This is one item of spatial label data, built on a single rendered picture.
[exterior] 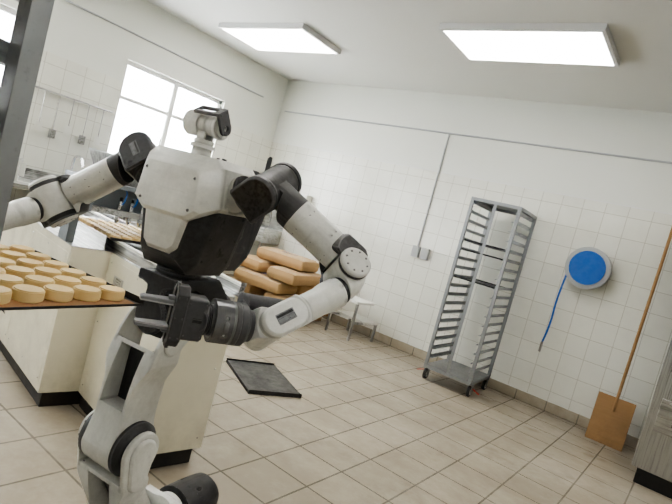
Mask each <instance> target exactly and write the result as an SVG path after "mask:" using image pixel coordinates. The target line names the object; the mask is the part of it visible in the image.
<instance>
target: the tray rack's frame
mask: <svg viewBox="0 0 672 504"><path fill-rule="evenodd" d="M473 201H476V202H478V203H480V204H482V205H484V206H486V207H487V208H489V209H491V210H492V213H491V217H490V220H489V224H488V227H487V231H486V234H485V238H484V241H483V245H482V248H481V252H480V255H479V259H478V262H477V265H476V269H475V272H474V276H473V279H472V283H471V286H470V290H469V293H468V297H467V300H466V304H465V307H464V310H463V314H462V317H461V321H460V324H459V328H458V331H457V335H456V338H455V342H454V345H453V349H452V352H451V355H450V359H442V360H438V361H434V362H430V363H428V362H429V359H430V358H429V355H430V354H431V352H432V345H434V342H435V340H434V338H435V336H436V335H437V328H439V324H440V322H439V320H440V319H441V317H442V314H443V313H442V310H444V307H445V304H444V303H445V301H446V300H447V296H448V295H447V292H449V289H450V286H449V285H450V283H451V282H452V279H453V277H452V275H453V274H454V272H455V265H457V261H458V259H457V257H458V256H459V254H460V251H461V250H460V247H462V244H463V237H465V233H466V231H465V229H466V228H467V226H468V223H469V222H468V219H470V216H471V213H470V212H471V210H472V209H473V205H474V204H473ZM517 210H518V211H517ZM495 211H499V212H503V213H508V214H512V215H516V218H515V222H514V225H513V229H512V232H511V235H510V239H509V242H508V246H507V249H506V252H505V256H504V259H503V263H502V266H501V270H500V273H499V276H498V280H497V283H496V287H495V290H494V294H493V297H492V300H491V304H490V307H489V311H488V314H487V318H486V321H485V324H484V328H483V331H482V335H481V338H480V342H479V345H478V348H477V352H476V355H475V359H474V362H473V365H472V368H471V367H468V366H466V365H463V364H461V363H458V362H456V361H453V357H454V353H455V350H456V346H457V343H458V339H459V336H460V332H461V329H462V325H463V322H464V319H465V315H466V312H467V308H468V305H469V301H470V298H471V294H472V291H473V287H474V284H475V280H476V277H477V274H478V270H479V267H480V263H481V260H482V256H483V253H484V249H485V246H486V242H487V239H488V236H489V232H490V229H491V225H492V222H493V218H494V215H495ZM514 212H516V213H517V214H516V213H514ZM521 213H524V214H525V215H527V216H529V217H530V218H532V219H536V217H537V216H535V215H534V214H532V213H531V212H529V211H527V210H526V209H524V208H523V207H520V206H515V205H510V204H506V203H501V202H496V201H491V200H487V199H482V198H477V197H472V198H471V201H470V205H469V208H468V212H467V215H466V219H465V222H464V226H463V229H462V233H461V236H460V240H459V243H458V247H457V250H456V254H455V257H454V261H453V264H452V268H451V271H450V275H449V278H448V282H447V285H446V289H445V292H444V296H443V299H442V303H441V306H440V310H439V313H438V317H437V320H436V324H435V327H434V331H433V334H432V338H431V341H430V345H429V348H428V352H427V355H426V359H425V362H424V366H423V367H424V369H425V368H428V370H427V374H426V375H428V374H429V371H430V370H432V371H435V372H437V373H440V374H442V375H445V376H447V377H449V378H452V379H454V380H457V381H459V382H461V383H464V384H466V385H468V386H467V388H468V387H469V386H472V387H471V391H470V394H471V393H472V390H473V389H472V388H473V387H474V386H475V385H474V384H476V383H479V382H481V381H484V380H487V382H486V385H485V387H487V384H488V380H490V379H489V377H490V375H487V374H486V373H484V372H481V371H477V372H475V370H476V366H477V363H478V359H479V356H480V353H481V349H482V346H483V342H484V339H485V336H486V332H487V329H488V325H489V322H490V318H491V315H492V312H493V308H494V305H495V301H496V298H497V295H498V291H499V288H500V284H501V281H502V277H503V274H504V271H505V267H506V264H507V260H508V257H509V254H510V250H511V247H512V243H513V240H514V236H515V233H516V230H517V226H518V223H519V219H520V216H521ZM470 371H471V372H470ZM467 372H470V374H469V373H467Z"/></svg>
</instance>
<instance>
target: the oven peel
mask: <svg viewBox="0 0 672 504"><path fill-rule="evenodd" d="M671 239H672V227H671V230H670V233H669V236H668V239H667V242H666V246H665V249H664V252H663V255H662V258H661V261H660V264H659V267H658V270H657V273H656V276H655V279H654V282H653V285H652V288H651V291H650V295H649V298H648V301H647V304H646V307H645V310H644V313H643V316H642V319H641V322H640V325H639V328H638V331H637V334H636V337H635V340H634V343H633V347H632V350H631V353H630V356H629V359H628V362H627V365H626V368H625V371H624V374H623V377H622V380H621V383H620V386H619V389H618V392H617V395H616V397H614V396H611V395H608V394H606V393H603V392H601V391H599V394H598V397H597V400H596V403H595V406H594V409H593V412H592V415H591V418H590V421H589V424H588V427H587V430H586V433H585V437H587V438H590V439H592V440H594V441H597V442H599V443H601V444H604V445H606V446H608V447H611V448H613V449H615V450H618V451H620V452H622V449H623V446H624V443H625V439H626V436H627V433H628V430H629V427H630V424H631V421H632V418H633V415H634V412H635V409H636V405H635V404H632V403H630V402H627V401H624V400H622V399H619V398H620V395H621V392H622V389H623V386H624V383H625V380H626V377H627V374H628V371H629V368H630V365H631V361H632V358H633V355H634V352H635V349H636V346H637V343H638V340H639V337H640V334H641V331H642V328H643V325H644V322H645V319H646V315H647V312H648V309H649V306H650V303H651V300H652V297H653V294H654V291H655V288H656V285H657V282H658V279H659V276H660V273H661V270H662V266H663V263H664V260H665V257H666V254H667V251H668V248H669V245H670V242H671Z"/></svg>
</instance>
